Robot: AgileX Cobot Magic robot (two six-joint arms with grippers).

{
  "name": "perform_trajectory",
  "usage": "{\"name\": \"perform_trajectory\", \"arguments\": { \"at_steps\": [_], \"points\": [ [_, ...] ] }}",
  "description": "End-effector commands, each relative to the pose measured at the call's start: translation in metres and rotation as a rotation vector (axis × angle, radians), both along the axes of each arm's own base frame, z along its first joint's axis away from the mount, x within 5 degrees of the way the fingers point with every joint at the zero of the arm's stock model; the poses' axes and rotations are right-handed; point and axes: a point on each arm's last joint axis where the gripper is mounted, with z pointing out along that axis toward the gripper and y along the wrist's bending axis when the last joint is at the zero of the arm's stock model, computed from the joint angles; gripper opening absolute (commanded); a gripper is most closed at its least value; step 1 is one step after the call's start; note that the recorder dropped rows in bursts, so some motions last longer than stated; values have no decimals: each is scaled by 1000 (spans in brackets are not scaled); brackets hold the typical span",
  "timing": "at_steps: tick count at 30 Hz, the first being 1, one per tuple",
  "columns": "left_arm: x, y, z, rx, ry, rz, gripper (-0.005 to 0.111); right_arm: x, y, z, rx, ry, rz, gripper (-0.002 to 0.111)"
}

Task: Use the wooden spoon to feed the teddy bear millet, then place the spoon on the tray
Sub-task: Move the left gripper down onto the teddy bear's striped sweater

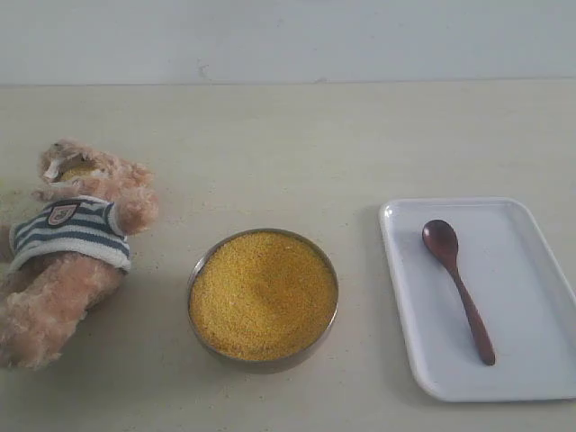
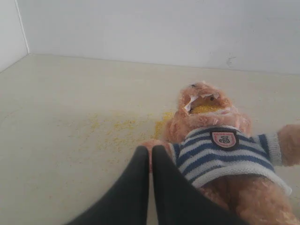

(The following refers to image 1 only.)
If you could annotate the white rectangular plastic tray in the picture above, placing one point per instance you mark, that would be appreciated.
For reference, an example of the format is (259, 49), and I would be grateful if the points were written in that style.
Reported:
(524, 299)

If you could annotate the beige teddy bear striped shirt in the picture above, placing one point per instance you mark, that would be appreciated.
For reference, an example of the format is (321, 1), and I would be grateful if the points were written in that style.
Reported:
(74, 252)

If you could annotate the yellow millet grain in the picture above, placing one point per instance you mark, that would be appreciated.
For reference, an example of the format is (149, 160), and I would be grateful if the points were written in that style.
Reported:
(263, 297)

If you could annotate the round metal bowl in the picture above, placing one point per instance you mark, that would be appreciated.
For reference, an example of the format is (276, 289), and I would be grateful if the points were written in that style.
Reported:
(263, 362)

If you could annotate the dark brown wooden spoon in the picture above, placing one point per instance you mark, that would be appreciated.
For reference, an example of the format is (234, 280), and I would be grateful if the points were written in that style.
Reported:
(441, 241)

